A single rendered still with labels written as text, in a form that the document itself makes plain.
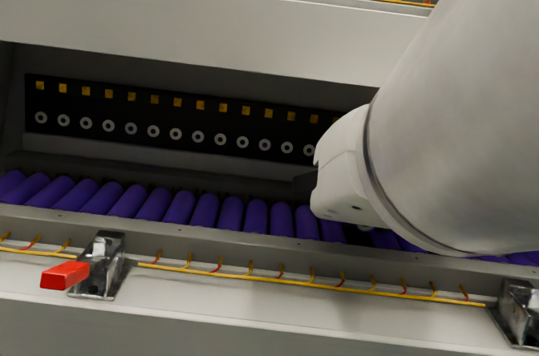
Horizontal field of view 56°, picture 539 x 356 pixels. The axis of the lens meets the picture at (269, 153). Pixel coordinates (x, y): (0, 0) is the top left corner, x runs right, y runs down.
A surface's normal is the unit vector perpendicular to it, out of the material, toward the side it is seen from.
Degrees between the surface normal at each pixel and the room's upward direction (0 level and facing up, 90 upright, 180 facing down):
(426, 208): 141
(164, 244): 108
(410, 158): 119
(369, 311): 18
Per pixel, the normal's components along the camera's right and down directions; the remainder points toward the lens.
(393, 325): 0.12, -0.95
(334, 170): -0.98, 0.04
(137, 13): -0.02, 0.28
